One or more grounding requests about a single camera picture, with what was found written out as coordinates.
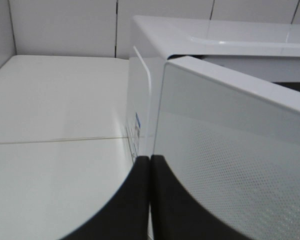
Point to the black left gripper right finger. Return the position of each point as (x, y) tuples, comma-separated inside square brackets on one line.
[(176, 215)]

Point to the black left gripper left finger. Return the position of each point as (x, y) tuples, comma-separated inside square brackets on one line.
[(126, 215)]

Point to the white microwave door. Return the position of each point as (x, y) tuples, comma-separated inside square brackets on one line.
[(229, 128)]

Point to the white microwave oven body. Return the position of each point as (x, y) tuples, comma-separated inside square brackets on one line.
[(156, 40)]

